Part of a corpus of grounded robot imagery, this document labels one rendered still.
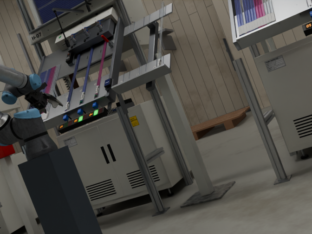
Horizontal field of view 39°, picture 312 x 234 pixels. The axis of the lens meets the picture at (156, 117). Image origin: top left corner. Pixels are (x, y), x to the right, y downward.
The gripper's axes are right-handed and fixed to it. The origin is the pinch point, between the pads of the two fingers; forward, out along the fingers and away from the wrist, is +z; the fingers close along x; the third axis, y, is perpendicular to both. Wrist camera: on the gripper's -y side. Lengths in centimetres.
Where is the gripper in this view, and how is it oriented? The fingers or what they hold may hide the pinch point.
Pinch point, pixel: (54, 108)
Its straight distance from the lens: 257.4
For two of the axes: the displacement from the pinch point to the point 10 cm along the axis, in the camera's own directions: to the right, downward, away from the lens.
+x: 8.4, -3.2, -4.3
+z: 5.3, 5.6, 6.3
